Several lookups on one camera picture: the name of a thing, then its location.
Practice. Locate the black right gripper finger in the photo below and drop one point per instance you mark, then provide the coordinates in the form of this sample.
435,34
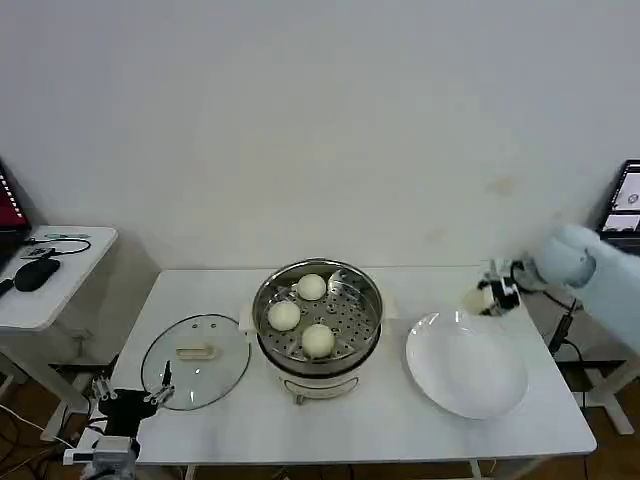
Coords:
486,285
487,312

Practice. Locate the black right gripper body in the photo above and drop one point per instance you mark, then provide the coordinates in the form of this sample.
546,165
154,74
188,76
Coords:
506,300

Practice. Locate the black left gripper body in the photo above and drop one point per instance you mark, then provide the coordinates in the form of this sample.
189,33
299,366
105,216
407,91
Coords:
125,412

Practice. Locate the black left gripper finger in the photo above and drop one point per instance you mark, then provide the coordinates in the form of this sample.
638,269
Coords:
161,392
102,389

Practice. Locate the white steamed bun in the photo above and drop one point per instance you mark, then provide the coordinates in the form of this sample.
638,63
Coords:
318,340
473,300
284,316
311,287

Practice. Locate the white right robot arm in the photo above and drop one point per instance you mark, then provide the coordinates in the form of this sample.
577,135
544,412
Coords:
595,275

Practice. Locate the round glass pot lid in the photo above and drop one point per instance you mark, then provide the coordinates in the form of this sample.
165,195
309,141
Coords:
200,370

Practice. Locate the white round plate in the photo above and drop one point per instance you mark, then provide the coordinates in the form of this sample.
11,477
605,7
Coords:
465,370

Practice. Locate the white side table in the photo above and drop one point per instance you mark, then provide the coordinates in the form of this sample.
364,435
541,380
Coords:
55,295

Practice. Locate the white side desk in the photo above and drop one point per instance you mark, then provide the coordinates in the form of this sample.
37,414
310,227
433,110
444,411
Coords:
607,370

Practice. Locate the black computer mouse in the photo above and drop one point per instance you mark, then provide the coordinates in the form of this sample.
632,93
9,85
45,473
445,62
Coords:
36,274

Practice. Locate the steel steamer basket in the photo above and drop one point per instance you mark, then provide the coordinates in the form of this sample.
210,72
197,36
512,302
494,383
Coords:
352,320

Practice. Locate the small black device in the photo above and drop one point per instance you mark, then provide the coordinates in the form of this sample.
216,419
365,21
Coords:
36,252

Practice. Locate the black laptop with red screen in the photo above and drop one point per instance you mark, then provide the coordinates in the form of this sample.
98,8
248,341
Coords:
11,220

